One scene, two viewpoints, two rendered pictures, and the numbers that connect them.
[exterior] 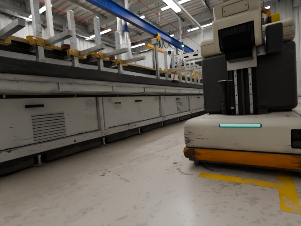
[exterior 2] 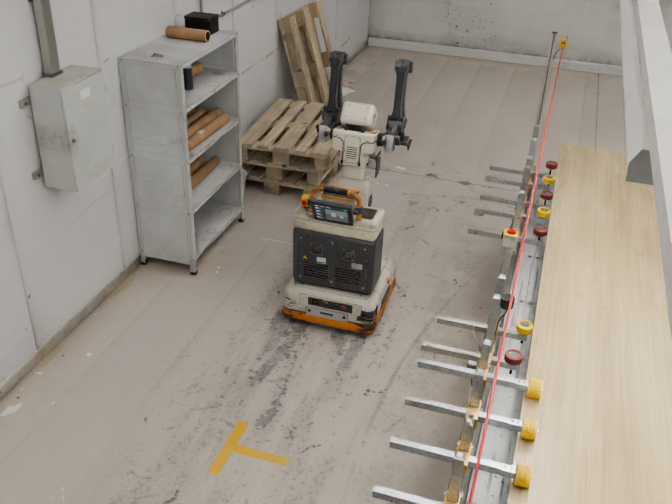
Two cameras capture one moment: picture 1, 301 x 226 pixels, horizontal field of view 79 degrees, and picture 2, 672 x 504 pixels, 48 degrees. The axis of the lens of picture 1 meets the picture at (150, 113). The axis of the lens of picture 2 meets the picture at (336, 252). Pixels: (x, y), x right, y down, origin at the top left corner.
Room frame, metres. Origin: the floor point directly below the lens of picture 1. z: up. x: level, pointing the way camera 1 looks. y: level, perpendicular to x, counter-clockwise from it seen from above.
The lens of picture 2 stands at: (5.33, -1.88, 3.02)
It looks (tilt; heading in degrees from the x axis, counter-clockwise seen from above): 31 degrees down; 164
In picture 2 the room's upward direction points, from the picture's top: 2 degrees clockwise
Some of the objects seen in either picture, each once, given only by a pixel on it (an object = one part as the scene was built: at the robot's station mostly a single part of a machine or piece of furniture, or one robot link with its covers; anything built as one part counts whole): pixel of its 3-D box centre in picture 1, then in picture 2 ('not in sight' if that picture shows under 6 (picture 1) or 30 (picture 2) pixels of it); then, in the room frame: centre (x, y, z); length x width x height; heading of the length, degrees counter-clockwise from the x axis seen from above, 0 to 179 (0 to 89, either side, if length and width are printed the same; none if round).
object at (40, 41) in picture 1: (42, 43); not in sight; (1.20, 0.65, 0.83); 0.14 x 0.06 x 0.05; 147
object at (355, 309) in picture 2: not in sight; (330, 304); (1.46, -0.77, 0.23); 0.41 x 0.02 x 0.08; 57
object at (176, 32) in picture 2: not in sight; (187, 33); (-0.01, -1.44, 1.59); 0.30 x 0.08 x 0.08; 57
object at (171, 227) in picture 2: not in sight; (189, 149); (0.09, -1.49, 0.78); 0.90 x 0.45 x 1.55; 147
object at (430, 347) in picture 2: (179, 71); (468, 356); (2.85, -0.50, 0.84); 0.43 x 0.03 x 0.04; 57
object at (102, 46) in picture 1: (83, 53); (513, 202); (1.39, 0.46, 0.80); 0.43 x 0.03 x 0.04; 57
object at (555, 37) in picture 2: not in sight; (547, 103); (0.72, 1.00, 1.20); 0.15 x 0.12 x 1.00; 147
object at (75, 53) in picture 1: (76, 54); not in sight; (1.41, 0.52, 0.81); 0.14 x 0.06 x 0.05; 147
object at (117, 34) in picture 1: (118, 56); (515, 227); (1.81, 0.26, 0.87); 0.04 x 0.04 x 0.48; 57
